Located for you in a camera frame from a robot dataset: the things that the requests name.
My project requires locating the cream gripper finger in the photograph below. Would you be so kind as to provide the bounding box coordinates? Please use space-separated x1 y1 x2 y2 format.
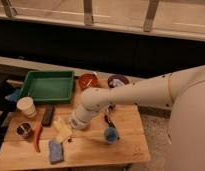
53 118 73 143

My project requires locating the blue sponge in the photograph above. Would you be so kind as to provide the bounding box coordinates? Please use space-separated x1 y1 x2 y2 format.
48 140 64 164

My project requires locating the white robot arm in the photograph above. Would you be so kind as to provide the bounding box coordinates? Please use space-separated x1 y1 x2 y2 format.
69 65 205 171

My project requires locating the white paper cup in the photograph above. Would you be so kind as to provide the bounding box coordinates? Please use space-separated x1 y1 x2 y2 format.
17 97 36 118

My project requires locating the blue plastic cup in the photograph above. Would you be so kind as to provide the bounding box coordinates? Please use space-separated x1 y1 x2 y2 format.
104 127 119 144

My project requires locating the black rectangular block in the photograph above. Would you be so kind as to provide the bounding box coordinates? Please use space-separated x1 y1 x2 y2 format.
41 105 54 126

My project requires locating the red chili pepper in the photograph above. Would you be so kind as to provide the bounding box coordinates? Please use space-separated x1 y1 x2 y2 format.
33 122 42 153

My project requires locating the metal tin can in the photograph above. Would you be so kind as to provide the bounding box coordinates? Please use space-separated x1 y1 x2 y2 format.
17 122 33 139

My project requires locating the green plastic tray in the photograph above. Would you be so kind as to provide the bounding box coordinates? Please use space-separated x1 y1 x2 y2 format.
19 71 74 104

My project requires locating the dark utensil on table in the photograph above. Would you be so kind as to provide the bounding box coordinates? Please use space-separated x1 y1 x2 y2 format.
104 107 116 128

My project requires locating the orange bowl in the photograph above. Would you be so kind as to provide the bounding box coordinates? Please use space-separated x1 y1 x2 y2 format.
78 73 98 90

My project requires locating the blue cloth at left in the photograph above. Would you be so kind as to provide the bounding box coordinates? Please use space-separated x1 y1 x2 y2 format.
5 89 20 102

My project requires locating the purple bowl with cloth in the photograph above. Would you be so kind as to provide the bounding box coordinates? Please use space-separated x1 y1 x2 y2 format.
107 74 129 88

